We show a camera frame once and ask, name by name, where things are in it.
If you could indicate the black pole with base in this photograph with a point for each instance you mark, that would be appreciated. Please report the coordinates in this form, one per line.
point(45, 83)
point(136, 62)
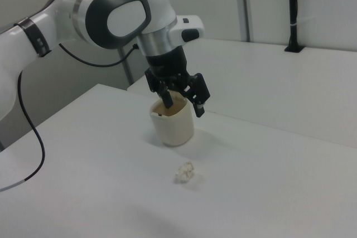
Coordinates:
point(292, 4)

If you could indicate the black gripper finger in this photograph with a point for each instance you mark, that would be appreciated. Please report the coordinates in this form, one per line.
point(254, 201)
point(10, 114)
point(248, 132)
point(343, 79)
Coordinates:
point(166, 97)
point(198, 90)

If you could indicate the white paper trash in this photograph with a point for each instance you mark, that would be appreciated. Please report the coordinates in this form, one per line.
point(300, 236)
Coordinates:
point(184, 172)

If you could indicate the grey partition post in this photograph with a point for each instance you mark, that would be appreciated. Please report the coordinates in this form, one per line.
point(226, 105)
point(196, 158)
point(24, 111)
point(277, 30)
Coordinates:
point(126, 68)
point(245, 6)

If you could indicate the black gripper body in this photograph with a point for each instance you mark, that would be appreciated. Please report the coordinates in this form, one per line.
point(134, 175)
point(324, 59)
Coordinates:
point(167, 63)

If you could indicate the small white bin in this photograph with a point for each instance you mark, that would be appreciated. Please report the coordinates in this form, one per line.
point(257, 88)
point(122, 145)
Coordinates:
point(175, 129)

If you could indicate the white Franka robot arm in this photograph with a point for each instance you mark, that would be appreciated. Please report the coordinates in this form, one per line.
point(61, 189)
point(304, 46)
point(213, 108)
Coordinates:
point(33, 40)

